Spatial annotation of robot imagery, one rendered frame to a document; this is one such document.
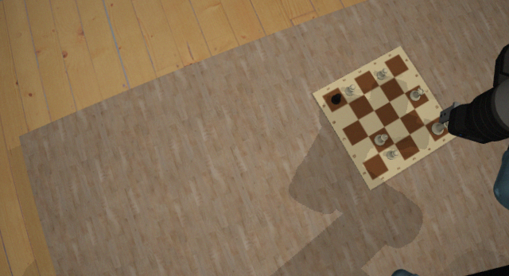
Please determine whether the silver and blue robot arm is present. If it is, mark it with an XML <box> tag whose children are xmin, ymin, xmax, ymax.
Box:
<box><xmin>391</xmin><ymin>146</ymin><xmax>509</xmax><ymax>276</ymax></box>

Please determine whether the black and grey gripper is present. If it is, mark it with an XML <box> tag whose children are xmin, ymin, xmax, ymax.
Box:
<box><xmin>439</xmin><ymin>44</ymin><xmax>509</xmax><ymax>144</ymax></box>

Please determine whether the brown and cream chessboard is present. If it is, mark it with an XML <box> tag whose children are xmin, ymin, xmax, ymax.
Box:
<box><xmin>313</xmin><ymin>46</ymin><xmax>456</xmax><ymax>190</ymax></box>

